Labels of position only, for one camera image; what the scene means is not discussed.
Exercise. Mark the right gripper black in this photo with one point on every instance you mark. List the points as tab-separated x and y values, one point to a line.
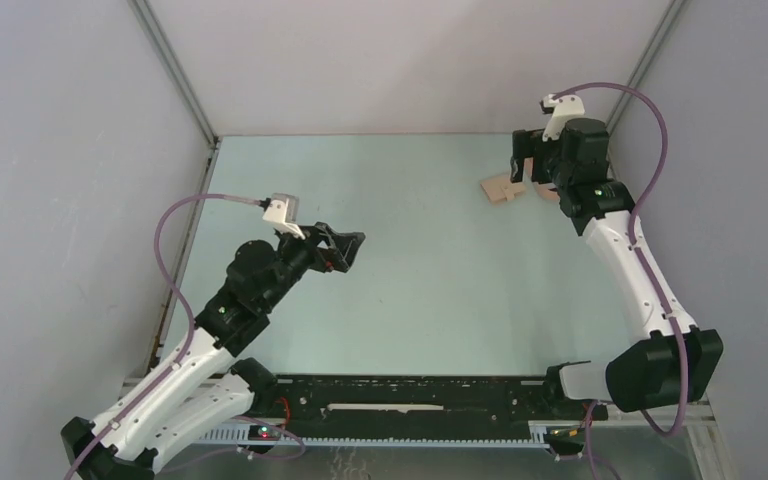
528	143

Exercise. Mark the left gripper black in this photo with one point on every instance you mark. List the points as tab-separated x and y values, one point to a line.
340	251

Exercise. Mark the pink oval card tray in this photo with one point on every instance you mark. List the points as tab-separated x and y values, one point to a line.
547	192

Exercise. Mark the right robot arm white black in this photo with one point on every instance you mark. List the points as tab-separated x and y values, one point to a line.
670	359

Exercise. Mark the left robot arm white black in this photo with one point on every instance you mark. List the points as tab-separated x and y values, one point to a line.
204	382

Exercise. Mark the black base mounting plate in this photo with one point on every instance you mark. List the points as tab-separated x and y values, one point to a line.
421	408

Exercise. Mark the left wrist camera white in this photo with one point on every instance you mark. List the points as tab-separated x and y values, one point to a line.
280	213

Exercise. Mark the aluminium frame rail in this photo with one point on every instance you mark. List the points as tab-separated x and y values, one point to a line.
151	25

